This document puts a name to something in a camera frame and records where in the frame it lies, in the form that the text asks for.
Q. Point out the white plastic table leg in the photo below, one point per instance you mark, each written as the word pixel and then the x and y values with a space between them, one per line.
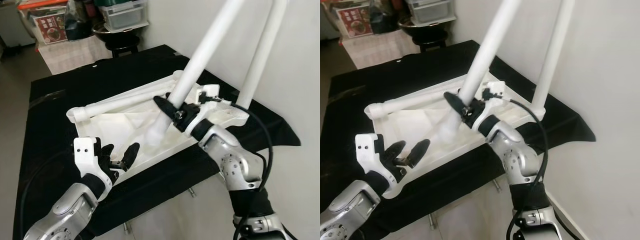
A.
pixel 205 50
pixel 487 50
pixel 410 101
pixel 260 55
pixel 552 55
pixel 115 101

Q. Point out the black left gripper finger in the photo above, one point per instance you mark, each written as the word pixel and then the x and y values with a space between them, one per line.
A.
pixel 132 155
pixel 396 150
pixel 106 151
pixel 420 152

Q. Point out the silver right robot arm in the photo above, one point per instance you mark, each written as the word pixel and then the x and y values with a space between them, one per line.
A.
pixel 522 160
pixel 235 165

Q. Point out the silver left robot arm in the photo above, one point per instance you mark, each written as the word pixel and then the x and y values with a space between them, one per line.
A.
pixel 350 210
pixel 65 210

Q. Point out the clear plastic storage bin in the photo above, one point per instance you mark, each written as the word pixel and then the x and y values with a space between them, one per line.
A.
pixel 430 12
pixel 125 17

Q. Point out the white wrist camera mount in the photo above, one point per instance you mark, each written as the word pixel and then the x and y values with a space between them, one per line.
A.
pixel 495 90
pixel 210 91
pixel 365 147
pixel 85 150

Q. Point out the black round stool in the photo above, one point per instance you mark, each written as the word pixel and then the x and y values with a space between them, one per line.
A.
pixel 425 32
pixel 120 40

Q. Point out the black tablecloth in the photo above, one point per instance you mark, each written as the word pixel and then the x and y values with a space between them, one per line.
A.
pixel 50 125
pixel 350 100

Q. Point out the metal folding table frame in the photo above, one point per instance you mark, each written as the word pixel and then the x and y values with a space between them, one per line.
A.
pixel 496 185
pixel 191 192

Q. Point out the red printed box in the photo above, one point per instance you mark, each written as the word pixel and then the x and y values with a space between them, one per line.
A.
pixel 50 27
pixel 355 22

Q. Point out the white plastic table top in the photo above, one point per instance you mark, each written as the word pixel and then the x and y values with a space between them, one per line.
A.
pixel 125 125
pixel 400 120

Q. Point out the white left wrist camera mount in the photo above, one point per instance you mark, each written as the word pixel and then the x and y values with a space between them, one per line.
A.
pixel 85 150
pixel 365 147

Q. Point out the white cloth covered bench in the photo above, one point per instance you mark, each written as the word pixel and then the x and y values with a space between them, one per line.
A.
pixel 380 50
pixel 75 57

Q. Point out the black bag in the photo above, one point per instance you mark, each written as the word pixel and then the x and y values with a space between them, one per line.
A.
pixel 80 25
pixel 387 20

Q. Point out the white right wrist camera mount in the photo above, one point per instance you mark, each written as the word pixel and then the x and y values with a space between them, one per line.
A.
pixel 495 90
pixel 210 91

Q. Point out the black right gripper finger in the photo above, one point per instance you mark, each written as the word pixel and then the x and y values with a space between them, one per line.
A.
pixel 165 105
pixel 455 102

